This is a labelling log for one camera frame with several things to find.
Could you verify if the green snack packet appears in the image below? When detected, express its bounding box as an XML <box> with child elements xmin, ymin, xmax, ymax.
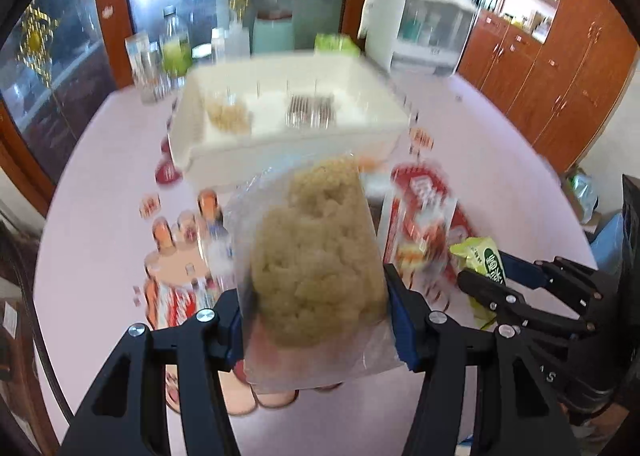
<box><xmin>449</xmin><ymin>237</ymin><xmax>506</xmax><ymax>330</ymax></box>

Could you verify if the red white snack bag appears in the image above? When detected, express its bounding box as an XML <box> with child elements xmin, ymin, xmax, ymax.
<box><xmin>378</xmin><ymin>163</ymin><xmax>457</xmax><ymax>293</ymax></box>

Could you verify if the pink printed tablecloth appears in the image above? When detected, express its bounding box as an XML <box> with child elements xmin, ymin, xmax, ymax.
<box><xmin>35</xmin><ymin>72</ymin><xmax>594</xmax><ymax>455</ymax></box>

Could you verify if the brown wooden cabinet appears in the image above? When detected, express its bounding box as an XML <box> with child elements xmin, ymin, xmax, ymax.
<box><xmin>458</xmin><ymin>0</ymin><xmax>638</xmax><ymax>173</ymax></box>

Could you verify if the white cosmetics organizer box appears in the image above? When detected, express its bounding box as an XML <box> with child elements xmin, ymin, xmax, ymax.
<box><xmin>358</xmin><ymin>0</ymin><xmax>478</xmax><ymax>75</ymax></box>

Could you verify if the green wet wipes pack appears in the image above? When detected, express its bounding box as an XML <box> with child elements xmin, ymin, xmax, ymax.
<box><xmin>314</xmin><ymin>33</ymin><xmax>361</xmax><ymax>56</ymax></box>

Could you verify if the white plastic storage bin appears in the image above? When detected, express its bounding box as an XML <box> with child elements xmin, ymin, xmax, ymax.
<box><xmin>168</xmin><ymin>52</ymin><xmax>410</xmax><ymax>190</ymax></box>

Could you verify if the clear glass cup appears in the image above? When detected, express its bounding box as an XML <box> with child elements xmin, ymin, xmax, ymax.
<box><xmin>125</xmin><ymin>32</ymin><xmax>167</xmax><ymax>104</ymax></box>

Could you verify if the mint green canister brown lid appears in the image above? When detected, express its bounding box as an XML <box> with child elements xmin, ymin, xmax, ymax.
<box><xmin>253</xmin><ymin>10</ymin><xmax>295</xmax><ymax>55</ymax></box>

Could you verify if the clear bottle green label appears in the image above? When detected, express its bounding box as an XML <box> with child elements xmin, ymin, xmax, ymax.
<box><xmin>160</xmin><ymin>5</ymin><xmax>192</xmax><ymax>80</ymax></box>

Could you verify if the wooden glass sliding door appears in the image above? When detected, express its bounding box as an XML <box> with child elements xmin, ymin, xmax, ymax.
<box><xmin>1</xmin><ymin>0</ymin><xmax>363</xmax><ymax>216</ymax></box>

